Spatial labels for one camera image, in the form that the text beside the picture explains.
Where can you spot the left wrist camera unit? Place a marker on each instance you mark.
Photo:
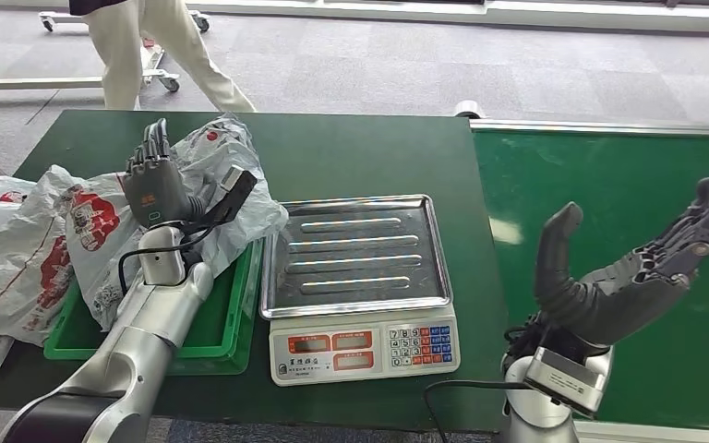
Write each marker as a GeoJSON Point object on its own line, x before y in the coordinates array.
{"type": "Point", "coordinates": [235, 192]}

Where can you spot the white wheeled stand frame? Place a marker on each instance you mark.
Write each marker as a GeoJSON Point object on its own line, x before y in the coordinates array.
{"type": "Point", "coordinates": [36, 81]}

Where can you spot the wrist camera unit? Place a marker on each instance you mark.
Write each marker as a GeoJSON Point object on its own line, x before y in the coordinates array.
{"type": "Point", "coordinates": [565, 379]}
{"type": "Point", "coordinates": [235, 192]}

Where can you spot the green plastic crate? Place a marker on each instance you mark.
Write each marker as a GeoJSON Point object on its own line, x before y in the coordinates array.
{"type": "Point", "coordinates": [220, 324]}

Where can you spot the grey mailer bag, red print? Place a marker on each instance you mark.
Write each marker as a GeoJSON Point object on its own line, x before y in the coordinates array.
{"type": "Point", "coordinates": [18, 263]}

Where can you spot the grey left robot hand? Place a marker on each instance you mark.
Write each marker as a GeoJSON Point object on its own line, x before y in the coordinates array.
{"type": "Point", "coordinates": [156, 189]}

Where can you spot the steel scale tray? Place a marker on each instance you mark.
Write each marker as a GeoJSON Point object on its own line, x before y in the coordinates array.
{"type": "Point", "coordinates": [354, 257]}

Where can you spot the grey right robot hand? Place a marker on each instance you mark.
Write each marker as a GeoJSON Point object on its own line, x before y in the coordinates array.
{"type": "Point", "coordinates": [611, 306]}

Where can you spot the green conveyor belt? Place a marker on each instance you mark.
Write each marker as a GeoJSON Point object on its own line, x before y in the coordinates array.
{"type": "Point", "coordinates": [605, 183]}

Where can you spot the right wrist camera unit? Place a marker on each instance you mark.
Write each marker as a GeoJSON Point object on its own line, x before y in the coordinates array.
{"type": "Point", "coordinates": [565, 379]}

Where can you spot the metal conveyor roller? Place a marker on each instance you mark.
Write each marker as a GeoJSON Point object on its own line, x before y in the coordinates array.
{"type": "Point", "coordinates": [468, 110]}

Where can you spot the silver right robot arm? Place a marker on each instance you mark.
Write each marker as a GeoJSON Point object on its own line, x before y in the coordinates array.
{"type": "Point", "coordinates": [538, 416]}

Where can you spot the grey mailer bag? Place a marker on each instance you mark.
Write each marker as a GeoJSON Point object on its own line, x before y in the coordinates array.
{"type": "Point", "coordinates": [232, 159]}
{"type": "Point", "coordinates": [18, 263]}

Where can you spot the person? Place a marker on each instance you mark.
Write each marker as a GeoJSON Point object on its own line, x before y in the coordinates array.
{"type": "Point", "coordinates": [119, 55]}

